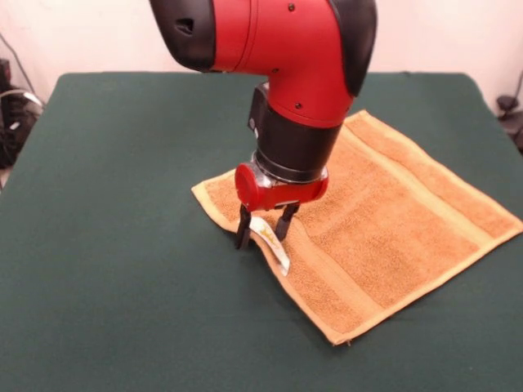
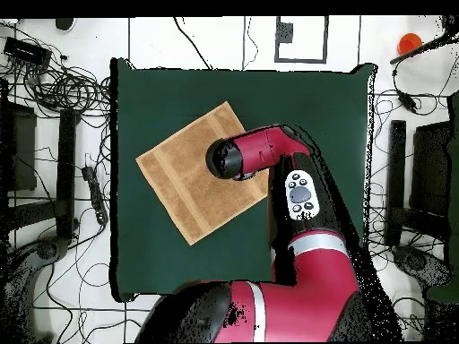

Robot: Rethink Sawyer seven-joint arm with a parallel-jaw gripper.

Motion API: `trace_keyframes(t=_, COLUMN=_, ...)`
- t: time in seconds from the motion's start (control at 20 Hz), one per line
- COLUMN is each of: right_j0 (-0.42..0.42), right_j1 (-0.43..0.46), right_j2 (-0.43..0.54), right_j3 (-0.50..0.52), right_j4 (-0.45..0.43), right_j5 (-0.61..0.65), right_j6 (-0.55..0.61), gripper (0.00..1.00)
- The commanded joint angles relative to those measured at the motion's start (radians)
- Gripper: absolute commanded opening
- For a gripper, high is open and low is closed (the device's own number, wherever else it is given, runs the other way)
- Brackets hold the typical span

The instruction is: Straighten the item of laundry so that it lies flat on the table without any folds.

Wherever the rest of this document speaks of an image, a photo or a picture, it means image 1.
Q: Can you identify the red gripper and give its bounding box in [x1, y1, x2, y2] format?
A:
[234, 162, 330, 251]

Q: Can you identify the yellow terry towel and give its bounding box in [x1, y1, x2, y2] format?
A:
[190, 109, 523, 347]

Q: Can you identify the dark green table cloth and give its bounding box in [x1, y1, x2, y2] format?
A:
[0, 72, 523, 392]

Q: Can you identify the black floor stand base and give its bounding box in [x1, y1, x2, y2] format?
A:
[495, 94, 523, 154]

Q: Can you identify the black equipment with cables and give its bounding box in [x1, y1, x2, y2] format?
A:
[0, 56, 44, 169]

